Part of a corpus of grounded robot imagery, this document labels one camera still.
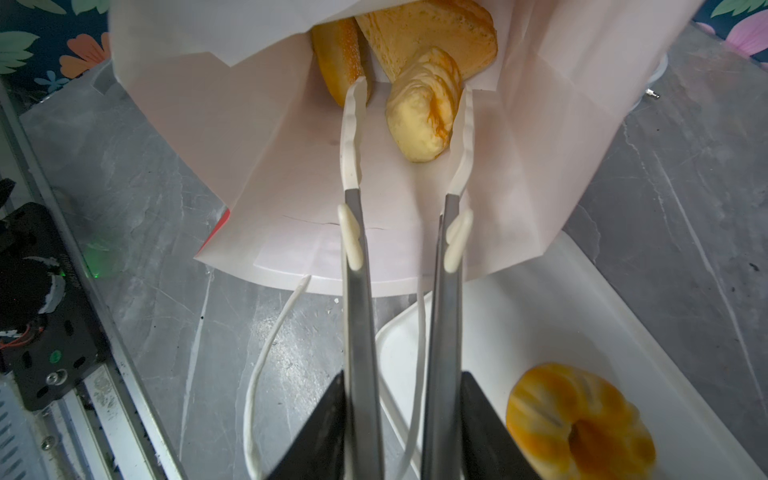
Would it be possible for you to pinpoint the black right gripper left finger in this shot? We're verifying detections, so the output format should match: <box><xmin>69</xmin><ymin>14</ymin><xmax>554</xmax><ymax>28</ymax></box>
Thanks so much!
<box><xmin>267</xmin><ymin>371</ymin><xmax>347</xmax><ymax>480</ymax></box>

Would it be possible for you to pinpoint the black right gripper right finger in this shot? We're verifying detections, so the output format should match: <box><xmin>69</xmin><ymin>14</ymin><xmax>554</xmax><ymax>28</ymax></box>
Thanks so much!
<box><xmin>460</xmin><ymin>371</ymin><xmax>540</xmax><ymax>480</ymax></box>

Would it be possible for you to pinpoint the round yellow fake bun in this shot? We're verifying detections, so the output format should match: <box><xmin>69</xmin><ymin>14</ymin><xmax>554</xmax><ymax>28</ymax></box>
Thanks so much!
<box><xmin>506</xmin><ymin>362</ymin><xmax>656</xmax><ymax>479</ymax></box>

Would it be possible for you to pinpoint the swirled fake pastry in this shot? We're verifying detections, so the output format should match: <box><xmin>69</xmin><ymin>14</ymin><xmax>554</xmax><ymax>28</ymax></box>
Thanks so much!
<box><xmin>386</xmin><ymin>46</ymin><xmax>462</xmax><ymax>163</ymax></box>

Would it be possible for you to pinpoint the red white paper bag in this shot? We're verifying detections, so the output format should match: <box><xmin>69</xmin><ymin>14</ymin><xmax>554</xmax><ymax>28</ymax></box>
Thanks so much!
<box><xmin>109</xmin><ymin>0</ymin><xmax>703</xmax><ymax>480</ymax></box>

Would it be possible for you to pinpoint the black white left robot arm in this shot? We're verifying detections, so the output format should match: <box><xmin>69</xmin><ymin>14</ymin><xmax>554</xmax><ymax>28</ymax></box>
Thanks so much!
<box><xmin>1</xmin><ymin>202</ymin><xmax>110</xmax><ymax>412</ymax></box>

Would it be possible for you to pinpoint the fake toast slice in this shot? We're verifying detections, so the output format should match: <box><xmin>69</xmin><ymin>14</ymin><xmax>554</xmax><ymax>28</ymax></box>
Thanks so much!
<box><xmin>355</xmin><ymin>1</ymin><xmax>498</xmax><ymax>81</ymax></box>

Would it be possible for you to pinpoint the white plastic tray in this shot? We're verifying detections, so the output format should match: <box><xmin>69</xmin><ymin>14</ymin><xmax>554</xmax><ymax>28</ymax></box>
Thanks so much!
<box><xmin>374</xmin><ymin>230</ymin><xmax>768</xmax><ymax>480</ymax></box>

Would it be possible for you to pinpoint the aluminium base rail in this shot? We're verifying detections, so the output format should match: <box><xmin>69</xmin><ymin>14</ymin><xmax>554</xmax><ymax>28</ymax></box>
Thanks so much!
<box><xmin>1</xmin><ymin>85</ymin><xmax>185</xmax><ymax>479</ymax></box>

